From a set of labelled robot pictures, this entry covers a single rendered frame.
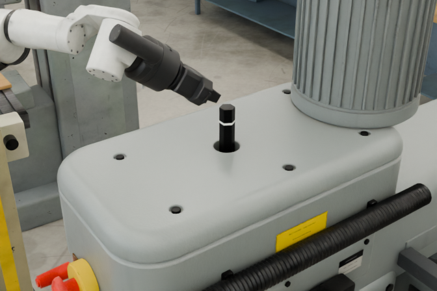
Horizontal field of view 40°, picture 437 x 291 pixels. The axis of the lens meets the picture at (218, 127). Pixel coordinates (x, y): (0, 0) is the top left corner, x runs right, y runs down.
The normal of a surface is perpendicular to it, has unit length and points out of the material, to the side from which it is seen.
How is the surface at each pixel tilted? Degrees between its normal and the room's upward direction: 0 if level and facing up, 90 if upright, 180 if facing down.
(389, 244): 90
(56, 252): 0
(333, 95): 90
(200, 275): 90
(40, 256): 0
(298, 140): 0
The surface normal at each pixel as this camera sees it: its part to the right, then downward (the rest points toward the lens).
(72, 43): 0.93, 0.19
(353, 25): -0.32, 0.46
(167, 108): 0.00, -0.88
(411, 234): 0.58, 0.40
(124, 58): 0.65, 0.01
